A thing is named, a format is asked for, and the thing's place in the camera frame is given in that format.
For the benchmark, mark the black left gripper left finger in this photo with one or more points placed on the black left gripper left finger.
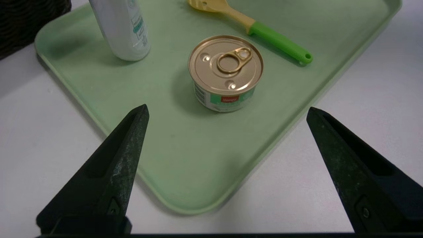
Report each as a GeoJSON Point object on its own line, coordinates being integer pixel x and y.
{"type": "Point", "coordinates": [115, 165]}

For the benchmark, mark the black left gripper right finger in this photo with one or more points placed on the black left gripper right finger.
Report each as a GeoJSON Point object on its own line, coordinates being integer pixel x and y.
{"type": "Point", "coordinates": [357, 172]}

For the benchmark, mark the white spray bottle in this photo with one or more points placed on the white spray bottle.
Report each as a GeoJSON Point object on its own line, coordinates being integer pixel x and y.
{"type": "Point", "coordinates": [122, 33]}

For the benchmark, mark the gold lid tin can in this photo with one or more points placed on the gold lid tin can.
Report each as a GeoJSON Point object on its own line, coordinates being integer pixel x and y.
{"type": "Point", "coordinates": [224, 72]}

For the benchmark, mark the dark brown wicker basket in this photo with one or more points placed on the dark brown wicker basket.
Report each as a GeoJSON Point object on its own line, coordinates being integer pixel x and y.
{"type": "Point", "coordinates": [23, 23]}

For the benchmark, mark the light green plastic tray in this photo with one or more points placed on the light green plastic tray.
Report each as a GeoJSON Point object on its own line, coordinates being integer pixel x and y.
{"type": "Point", "coordinates": [205, 158]}

